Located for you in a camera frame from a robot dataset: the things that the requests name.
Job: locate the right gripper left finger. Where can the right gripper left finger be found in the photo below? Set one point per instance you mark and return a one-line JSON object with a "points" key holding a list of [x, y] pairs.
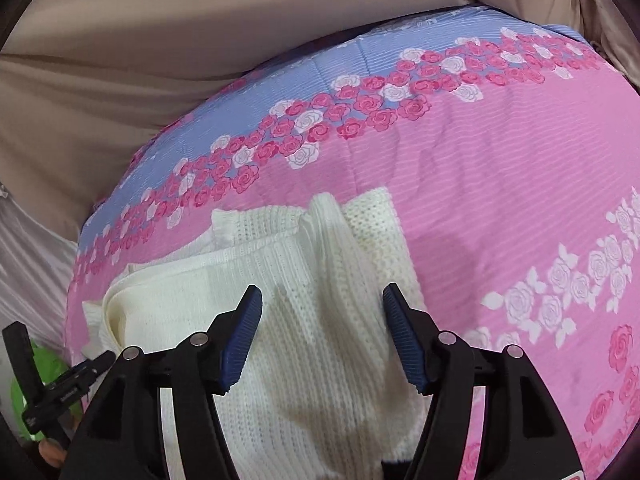
{"points": [[121, 434]]}

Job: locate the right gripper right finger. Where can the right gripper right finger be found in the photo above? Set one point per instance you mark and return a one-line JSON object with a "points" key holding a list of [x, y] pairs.
{"points": [[524, 434]]}

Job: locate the white knitted garment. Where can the white knitted garment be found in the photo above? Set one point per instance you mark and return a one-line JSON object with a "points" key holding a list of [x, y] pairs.
{"points": [[322, 394]]}

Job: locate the person's left hand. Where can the person's left hand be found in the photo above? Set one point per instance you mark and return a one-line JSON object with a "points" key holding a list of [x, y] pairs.
{"points": [[52, 452]]}

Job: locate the green plush toy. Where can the green plush toy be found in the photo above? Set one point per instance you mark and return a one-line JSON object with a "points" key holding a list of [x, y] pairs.
{"points": [[49, 367]]}

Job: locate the grey striped curtain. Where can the grey striped curtain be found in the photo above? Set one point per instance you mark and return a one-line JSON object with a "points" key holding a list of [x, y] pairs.
{"points": [[36, 269]]}

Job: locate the pink floral quilt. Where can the pink floral quilt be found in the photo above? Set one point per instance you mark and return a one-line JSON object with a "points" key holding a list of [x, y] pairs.
{"points": [[510, 151]]}

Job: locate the beige bed sheet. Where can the beige bed sheet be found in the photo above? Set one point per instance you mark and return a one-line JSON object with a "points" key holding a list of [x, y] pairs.
{"points": [[85, 83]]}

